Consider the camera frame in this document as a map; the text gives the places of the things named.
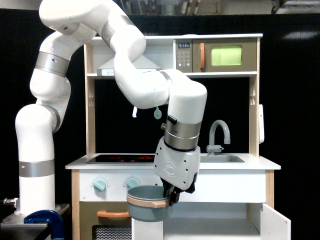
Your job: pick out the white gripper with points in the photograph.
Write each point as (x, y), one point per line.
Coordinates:
(177, 168)

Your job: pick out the teal bowl with tan rim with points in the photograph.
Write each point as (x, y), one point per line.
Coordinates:
(147, 203)

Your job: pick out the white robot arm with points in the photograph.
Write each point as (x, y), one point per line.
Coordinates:
(74, 23)

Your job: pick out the left white cabinet door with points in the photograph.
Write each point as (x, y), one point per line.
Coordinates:
(142, 230)

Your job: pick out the white cabinet door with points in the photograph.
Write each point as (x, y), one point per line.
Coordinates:
(142, 230)
(274, 225)

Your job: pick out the white wooden toy kitchen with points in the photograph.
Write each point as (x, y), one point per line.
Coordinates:
(227, 202)

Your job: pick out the right white cabinet door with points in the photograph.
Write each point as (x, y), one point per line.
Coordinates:
(274, 225)

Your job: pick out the right teal stove knob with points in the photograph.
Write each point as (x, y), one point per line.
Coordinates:
(132, 182)

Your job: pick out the teal stove knob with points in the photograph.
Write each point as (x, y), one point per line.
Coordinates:
(99, 184)
(132, 182)

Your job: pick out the grey toy sink basin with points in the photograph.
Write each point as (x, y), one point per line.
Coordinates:
(224, 159)

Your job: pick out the grey toy faucet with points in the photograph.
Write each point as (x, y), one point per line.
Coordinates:
(213, 147)

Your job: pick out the left teal stove knob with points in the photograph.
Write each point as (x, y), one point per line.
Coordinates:
(99, 184)

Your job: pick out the toy pizza cutter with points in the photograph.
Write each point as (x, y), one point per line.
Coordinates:
(157, 113)

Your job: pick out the black toy stovetop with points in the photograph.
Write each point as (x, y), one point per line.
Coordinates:
(122, 159)

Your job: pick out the toy cleaver knife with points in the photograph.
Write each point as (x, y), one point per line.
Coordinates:
(134, 112)

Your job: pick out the white side-mounted holder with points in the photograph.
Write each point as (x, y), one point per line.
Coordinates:
(261, 124)

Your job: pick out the blue clamp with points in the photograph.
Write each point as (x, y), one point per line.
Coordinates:
(50, 217)

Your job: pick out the grey toy range hood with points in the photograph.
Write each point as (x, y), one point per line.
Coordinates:
(142, 64)

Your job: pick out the toy oven door orange handle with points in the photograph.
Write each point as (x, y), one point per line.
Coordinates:
(90, 222)

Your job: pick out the toy microwave with orange handle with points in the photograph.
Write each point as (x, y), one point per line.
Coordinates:
(216, 55)

